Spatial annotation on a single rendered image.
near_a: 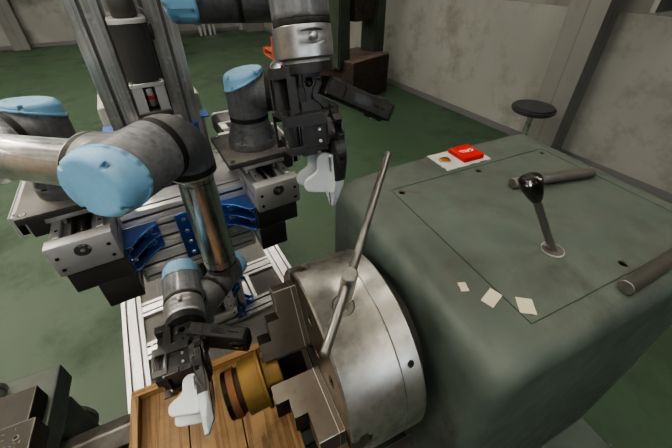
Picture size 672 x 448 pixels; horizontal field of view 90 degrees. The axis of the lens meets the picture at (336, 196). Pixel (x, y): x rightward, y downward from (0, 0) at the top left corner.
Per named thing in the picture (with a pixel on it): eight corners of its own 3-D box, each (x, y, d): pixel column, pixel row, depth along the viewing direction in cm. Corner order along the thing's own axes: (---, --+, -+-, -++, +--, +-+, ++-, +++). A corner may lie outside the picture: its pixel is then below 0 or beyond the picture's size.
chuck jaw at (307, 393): (334, 355, 56) (369, 427, 46) (335, 373, 58) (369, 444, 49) (270, 384, 52) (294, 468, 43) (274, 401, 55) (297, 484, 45)
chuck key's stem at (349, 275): (346, 323, 50) (356, 282, 42) (332, 318, 50) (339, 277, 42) (350, 310, 52) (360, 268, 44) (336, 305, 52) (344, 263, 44)
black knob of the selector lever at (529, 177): (525, 191, 51) (536, 165, 49) (544, 203, 49) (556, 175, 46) (506, 198, 50) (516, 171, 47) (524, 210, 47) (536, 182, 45)
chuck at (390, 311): (333, 298, 84) (346, 215, 61) (400, 439, 64) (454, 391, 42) (320, 303, 82) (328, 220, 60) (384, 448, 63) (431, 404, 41)
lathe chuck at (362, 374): (320, 303, 82) (328, 220, 60) (384, 448, 63) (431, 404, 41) (285, 316, 79) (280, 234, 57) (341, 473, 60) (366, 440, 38)
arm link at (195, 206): (169, 94, 67) (221, 264, 95) (124, 114, 59) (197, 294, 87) (217, 99, 64) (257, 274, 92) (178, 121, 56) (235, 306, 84)
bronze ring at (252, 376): (268, 332, 57) (213, 356, 54) (285, 383, 50) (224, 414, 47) (277, 358, 63) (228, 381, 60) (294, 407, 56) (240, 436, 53)
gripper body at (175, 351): (165, 404, 56) (163, 343, 65) (218, 382, 59) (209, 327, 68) (151, 382, 52) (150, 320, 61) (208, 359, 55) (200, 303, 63)
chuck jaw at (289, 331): (319, 327, 62) (303, 266, 61) (328, 338, 57) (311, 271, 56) (260, 351, 58) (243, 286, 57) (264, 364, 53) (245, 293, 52)
